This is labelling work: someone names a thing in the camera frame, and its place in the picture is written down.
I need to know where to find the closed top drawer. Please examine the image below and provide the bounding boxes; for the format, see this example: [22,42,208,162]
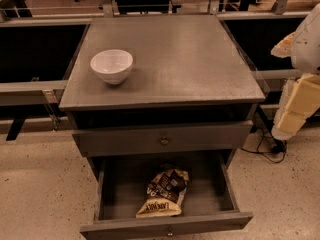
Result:
[73,120,253,157]

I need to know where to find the white ceramic bowl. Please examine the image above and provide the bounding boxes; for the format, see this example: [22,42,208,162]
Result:
[90,49,133,85]

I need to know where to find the open middle drawer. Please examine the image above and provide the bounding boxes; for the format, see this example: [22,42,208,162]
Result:
[80,151,253,240]

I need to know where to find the grey wooden drawer cabinet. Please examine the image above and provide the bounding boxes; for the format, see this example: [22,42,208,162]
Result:
[58,14,267,240]

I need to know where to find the black floor cable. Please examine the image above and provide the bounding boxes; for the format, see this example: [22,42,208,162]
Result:
[240,117,288,165]

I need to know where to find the brown chip bag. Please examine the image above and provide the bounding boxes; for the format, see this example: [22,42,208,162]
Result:
[136,164,189,218]

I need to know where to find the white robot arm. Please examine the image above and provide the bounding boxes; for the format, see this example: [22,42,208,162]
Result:
[271,4,320,140]

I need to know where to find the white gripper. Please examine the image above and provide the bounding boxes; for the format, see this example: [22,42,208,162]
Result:
[271,32,320,140]

